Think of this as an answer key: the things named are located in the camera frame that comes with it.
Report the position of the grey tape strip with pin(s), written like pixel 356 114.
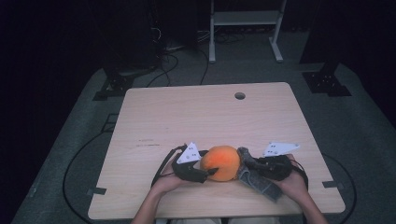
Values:
pixel 97 191
pixel 331 184

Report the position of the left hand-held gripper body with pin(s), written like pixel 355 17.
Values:
pixel 188 169

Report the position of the person's right hand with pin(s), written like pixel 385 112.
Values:
pixel 294 186

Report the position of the black stand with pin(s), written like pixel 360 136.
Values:
pixel 116 84
pixel 325 84

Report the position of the orange plush toy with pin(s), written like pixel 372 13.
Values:
pixel 221 163

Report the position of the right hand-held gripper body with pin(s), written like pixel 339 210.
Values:
pixel 275 166

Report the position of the white metal stand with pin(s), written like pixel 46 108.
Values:
pixel 243 18

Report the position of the grey fuzzy cloth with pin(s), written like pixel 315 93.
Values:
pixel 260 185

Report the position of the person's left hand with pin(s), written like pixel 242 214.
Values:
pixel 169 183

